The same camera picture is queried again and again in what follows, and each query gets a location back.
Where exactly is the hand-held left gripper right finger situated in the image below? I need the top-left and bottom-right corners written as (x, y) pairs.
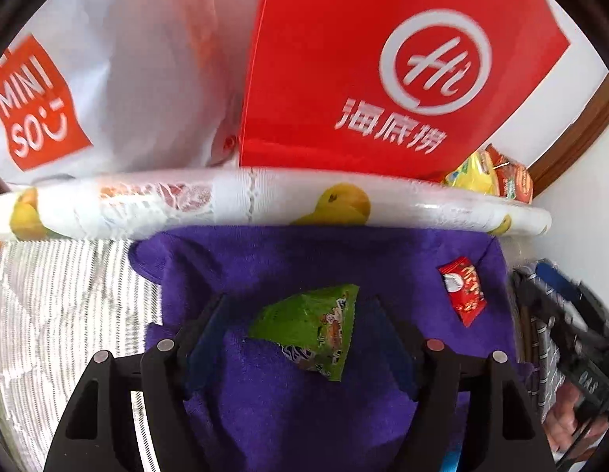
top-left (366, 295), bottom-right (556, 472)

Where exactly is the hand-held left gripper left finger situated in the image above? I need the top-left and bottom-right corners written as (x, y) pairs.
top-left (44, 292), bottom-right (231, 472)

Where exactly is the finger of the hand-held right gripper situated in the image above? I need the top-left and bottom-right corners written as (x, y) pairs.
top-left (537, 260), bottom-right (588, 308)

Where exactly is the green snack packet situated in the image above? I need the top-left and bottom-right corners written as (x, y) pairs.
top-left (248, 284), bottom-right (360, 382)

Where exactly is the person's right hand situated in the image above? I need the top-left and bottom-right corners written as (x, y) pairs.
top-left (543, 386), bottom-right (609, 459)

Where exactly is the grey plaid pillow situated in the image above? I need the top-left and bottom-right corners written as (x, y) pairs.
top-left (511, 265), bottom-right (568, 426)

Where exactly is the red snack packet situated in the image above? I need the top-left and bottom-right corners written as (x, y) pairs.
top-left (437, 256), bottom-right (485, 328)

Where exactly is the orange chip bag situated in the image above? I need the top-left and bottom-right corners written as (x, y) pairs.
top-left (484, 144), bottom-right (534, 203)

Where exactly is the purple towel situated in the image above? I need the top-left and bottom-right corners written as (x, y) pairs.
top-left (129, 225), bottom-right (534, 472)

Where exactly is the yellow chip bag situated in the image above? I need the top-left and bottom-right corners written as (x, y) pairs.
top-left (442, 150), bottom-right (502, 196)

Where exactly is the striped bed sheet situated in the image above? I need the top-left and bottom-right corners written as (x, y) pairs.
top-left (0, 238), bottom-right (162, 472)

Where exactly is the rolled fruit-print mat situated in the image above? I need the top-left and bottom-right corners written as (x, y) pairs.
top-left (0, 167), bottom-right (552, 243)

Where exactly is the white plastic bag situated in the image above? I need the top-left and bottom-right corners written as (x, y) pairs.
top-left (0, 0), bottom-right (266, 185)

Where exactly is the red paper bag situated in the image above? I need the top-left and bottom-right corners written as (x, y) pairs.
top-left (238, 0), bottom-right (572, 180)

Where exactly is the brown wooden door frame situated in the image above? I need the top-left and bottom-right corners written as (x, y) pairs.
top-left (528, 76), bottom-right (609, 197)

